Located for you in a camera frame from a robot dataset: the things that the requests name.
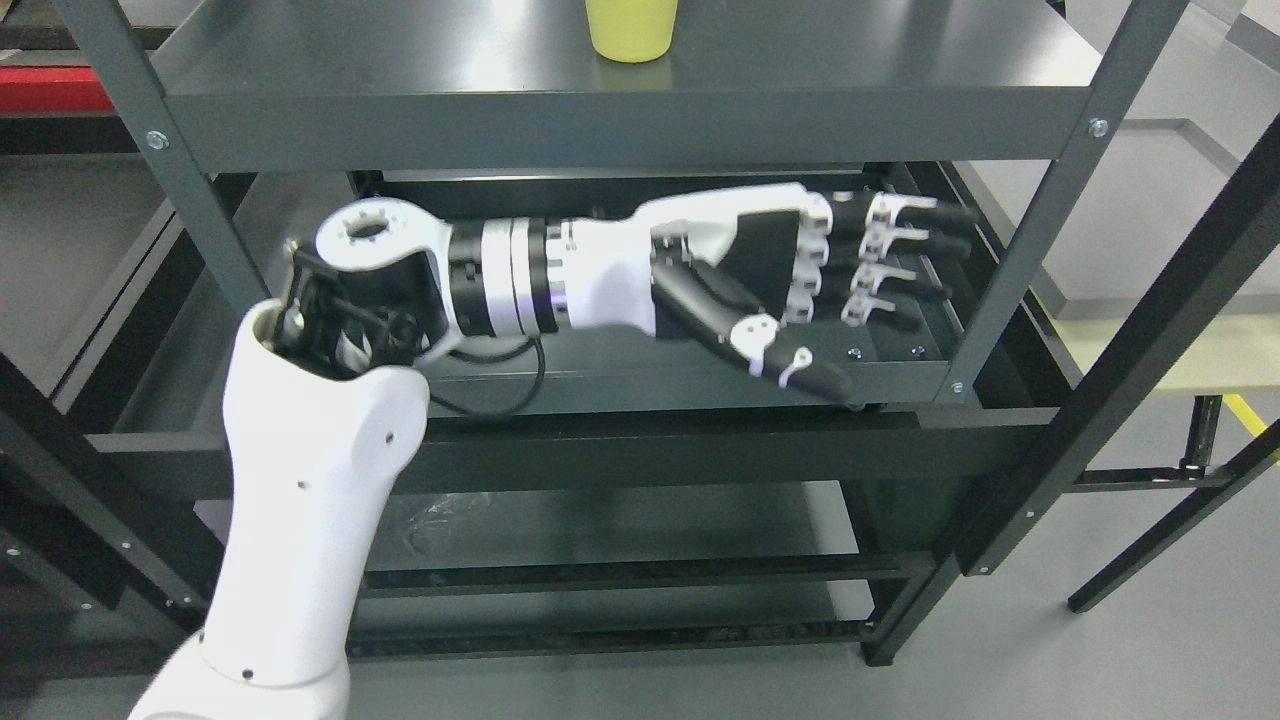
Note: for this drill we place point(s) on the black metal shelf rack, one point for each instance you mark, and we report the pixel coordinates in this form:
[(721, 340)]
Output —
[(117, 487)]

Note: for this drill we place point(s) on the yellow plastic cup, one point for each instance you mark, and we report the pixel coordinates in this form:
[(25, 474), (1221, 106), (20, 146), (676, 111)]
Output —
[(631, 32)]

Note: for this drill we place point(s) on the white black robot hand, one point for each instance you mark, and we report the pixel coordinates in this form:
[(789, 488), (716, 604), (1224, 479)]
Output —
[(739, 270)]

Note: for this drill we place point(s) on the grey metal shelf unit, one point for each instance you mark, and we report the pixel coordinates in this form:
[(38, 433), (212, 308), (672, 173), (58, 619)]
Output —
[(463, 87)]

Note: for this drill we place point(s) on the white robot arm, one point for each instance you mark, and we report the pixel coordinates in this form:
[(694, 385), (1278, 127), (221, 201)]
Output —
[(323, 408)]

